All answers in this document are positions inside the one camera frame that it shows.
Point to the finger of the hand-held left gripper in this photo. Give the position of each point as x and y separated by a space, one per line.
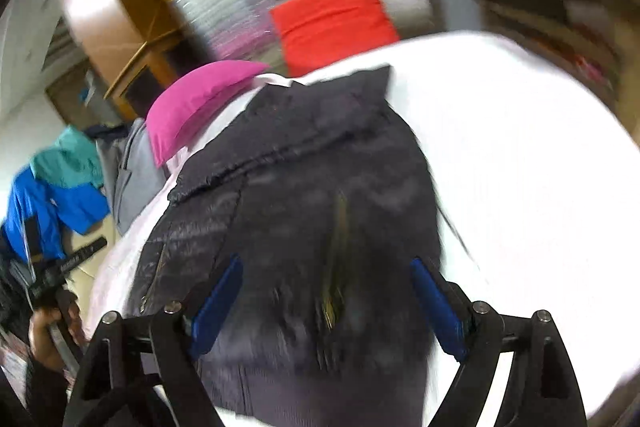
82 254

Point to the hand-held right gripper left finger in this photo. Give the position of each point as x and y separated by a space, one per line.
215 307

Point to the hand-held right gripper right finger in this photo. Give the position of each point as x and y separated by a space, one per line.
435 307

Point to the black puffer jacket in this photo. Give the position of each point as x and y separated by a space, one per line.
310 207

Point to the person's left forearm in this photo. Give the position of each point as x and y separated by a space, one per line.
45 397

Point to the person's left hand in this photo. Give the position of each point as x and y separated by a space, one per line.
42 342

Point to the blue jacket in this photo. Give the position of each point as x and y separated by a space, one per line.
45 212

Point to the grey garment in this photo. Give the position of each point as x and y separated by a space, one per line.
130 187

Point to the teal jacket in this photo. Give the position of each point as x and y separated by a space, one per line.
65 162

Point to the white bed sheet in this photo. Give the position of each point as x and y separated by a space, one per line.
525 182

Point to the brown door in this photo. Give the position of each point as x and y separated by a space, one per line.
65 97

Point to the magenta pillow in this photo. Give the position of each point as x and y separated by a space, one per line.
200 102

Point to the red cushion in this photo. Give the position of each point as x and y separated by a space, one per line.
330 22

